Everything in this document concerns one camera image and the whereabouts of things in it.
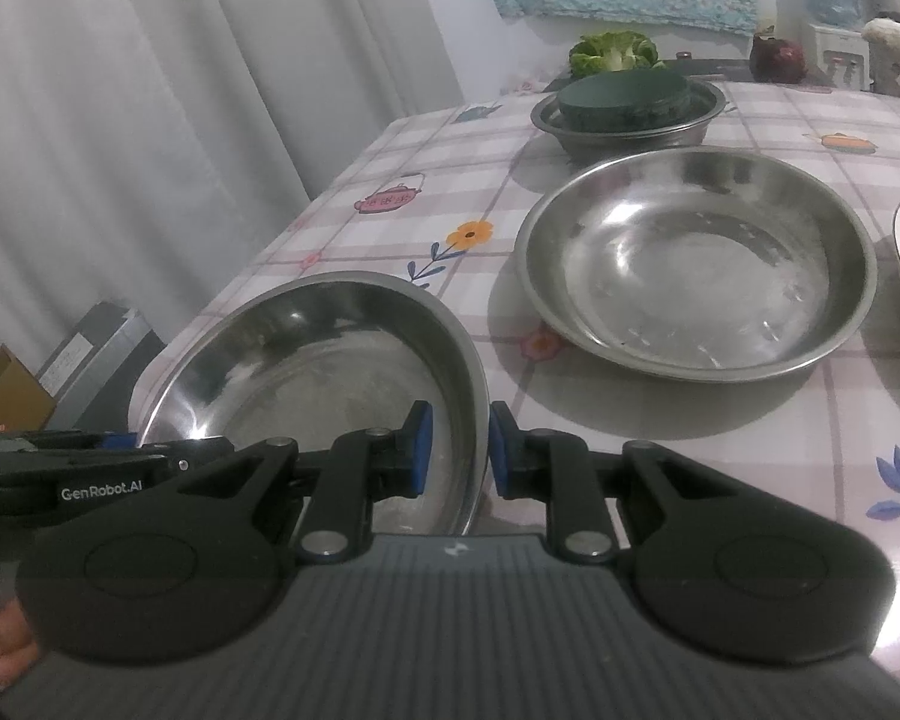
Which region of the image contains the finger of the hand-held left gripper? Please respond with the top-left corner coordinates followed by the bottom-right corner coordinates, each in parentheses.
top-left (22, 430), bottom-right (145, 453)

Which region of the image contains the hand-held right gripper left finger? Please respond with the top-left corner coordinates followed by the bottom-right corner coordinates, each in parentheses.
top-left (176, 399), bottom-right (434, 562)

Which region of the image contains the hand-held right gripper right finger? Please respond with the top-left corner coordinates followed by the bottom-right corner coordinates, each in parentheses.
top-left (490, 399), bottom-right (727, 563)

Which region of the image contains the shallow steel plate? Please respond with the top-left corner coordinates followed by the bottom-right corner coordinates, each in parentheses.
top-left (127, 270), bottom-right (490, 541)

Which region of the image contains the large deep steel plate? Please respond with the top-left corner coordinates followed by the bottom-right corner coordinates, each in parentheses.
top-left (516, 148), bottom-right (878, 385)

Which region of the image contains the green ceramic bowl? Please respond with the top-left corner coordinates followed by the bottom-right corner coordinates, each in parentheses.
top-left (557, 73), bottom-right (692, 132)

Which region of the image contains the person's left hand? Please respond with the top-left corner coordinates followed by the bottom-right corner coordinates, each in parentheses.
top-left (0, 603), bottom-right (40, 692)

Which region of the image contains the grey flat box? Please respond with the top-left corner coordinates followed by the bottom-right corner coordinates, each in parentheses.
top-left (36, 301), bottom-right (167, 430)

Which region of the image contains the brown cardboard box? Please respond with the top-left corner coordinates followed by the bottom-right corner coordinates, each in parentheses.
top-left (0, 345), bottom-right (58, 433)

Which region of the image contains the white curtain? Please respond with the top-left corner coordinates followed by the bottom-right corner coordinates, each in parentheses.
top-left (0, 0), bottom-right (496, 406)

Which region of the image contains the green broccoli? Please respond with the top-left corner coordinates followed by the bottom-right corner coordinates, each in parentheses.
top-left (568, 31), bottom-right (659, 77)

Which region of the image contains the red onion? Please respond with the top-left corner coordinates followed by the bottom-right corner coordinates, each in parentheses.
top-left (748, 28), bottom-right (808, 83)

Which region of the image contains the white water dispenser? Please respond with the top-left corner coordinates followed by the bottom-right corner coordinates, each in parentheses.
top-left (808, 21), bottom-right (871, 88)

